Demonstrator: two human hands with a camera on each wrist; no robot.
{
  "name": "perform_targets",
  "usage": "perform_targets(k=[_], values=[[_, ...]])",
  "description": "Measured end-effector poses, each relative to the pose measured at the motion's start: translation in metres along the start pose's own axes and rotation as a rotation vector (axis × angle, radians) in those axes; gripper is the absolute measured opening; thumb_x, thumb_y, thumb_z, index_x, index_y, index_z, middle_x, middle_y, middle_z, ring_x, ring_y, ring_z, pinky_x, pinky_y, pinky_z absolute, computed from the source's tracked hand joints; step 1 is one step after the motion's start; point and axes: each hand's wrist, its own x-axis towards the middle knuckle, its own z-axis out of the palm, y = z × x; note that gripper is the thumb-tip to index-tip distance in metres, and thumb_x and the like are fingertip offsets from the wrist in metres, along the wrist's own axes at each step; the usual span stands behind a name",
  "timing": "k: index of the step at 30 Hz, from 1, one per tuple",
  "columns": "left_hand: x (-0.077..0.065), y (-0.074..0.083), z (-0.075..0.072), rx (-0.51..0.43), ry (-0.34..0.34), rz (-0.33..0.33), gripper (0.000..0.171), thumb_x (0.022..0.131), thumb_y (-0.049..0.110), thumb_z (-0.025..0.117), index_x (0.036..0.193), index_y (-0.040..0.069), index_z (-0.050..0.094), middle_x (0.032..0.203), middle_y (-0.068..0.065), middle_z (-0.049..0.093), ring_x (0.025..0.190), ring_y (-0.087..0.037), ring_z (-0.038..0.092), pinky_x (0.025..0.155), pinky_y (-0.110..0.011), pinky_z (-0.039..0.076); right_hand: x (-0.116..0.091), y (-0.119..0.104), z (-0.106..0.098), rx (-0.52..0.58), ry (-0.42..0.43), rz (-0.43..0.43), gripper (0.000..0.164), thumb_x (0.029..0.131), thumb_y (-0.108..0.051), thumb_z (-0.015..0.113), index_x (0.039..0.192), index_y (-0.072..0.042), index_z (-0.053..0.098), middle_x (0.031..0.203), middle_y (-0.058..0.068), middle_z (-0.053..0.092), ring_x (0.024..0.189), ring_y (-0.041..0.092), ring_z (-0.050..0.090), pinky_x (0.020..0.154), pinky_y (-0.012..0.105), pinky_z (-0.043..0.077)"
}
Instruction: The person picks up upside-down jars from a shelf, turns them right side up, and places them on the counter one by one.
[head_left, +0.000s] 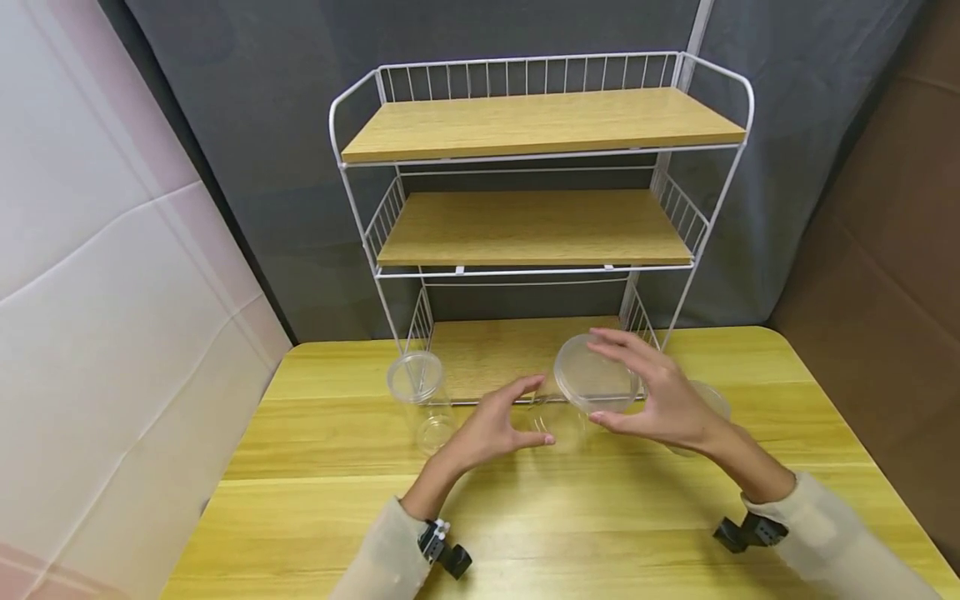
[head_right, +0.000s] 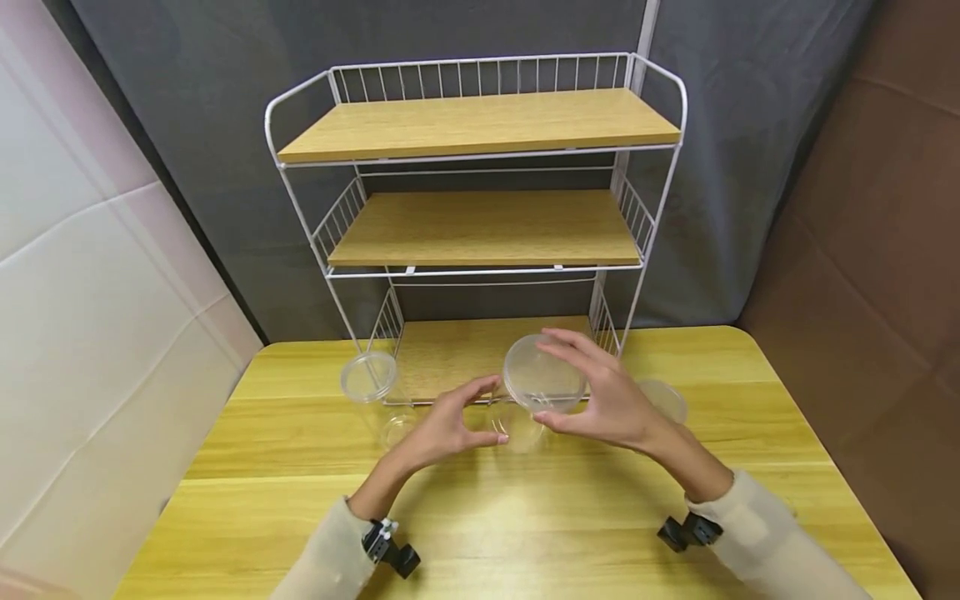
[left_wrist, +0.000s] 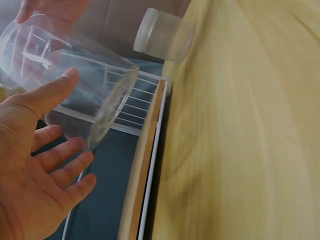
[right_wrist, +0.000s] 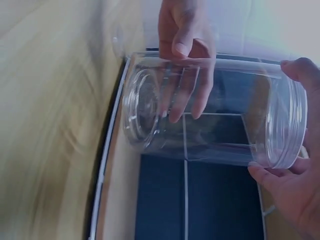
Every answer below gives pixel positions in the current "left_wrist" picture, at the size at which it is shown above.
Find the person's right hand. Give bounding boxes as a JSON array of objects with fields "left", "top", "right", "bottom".
[{"left": 14, "top": 0, "right": 85, "bottom": 26}]

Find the person's left hand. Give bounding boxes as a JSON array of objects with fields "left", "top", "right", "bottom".
[{"left": 0, "top": 67, "right": 98, "bottom": 240}]

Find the clear drinking glass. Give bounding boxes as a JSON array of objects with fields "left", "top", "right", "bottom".
[{"left": 0, "top": 12, "right": 140, "bottom": 152}]

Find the frosted glass cup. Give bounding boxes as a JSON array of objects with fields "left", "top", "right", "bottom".
[{"left": 133, "top": 7, "right": 197, "bottom": 65}]

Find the white wire rack wooden trim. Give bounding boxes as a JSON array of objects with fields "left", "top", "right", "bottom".
[{"left": 59, "top": 51, "right": 169, "bottom": 240}]

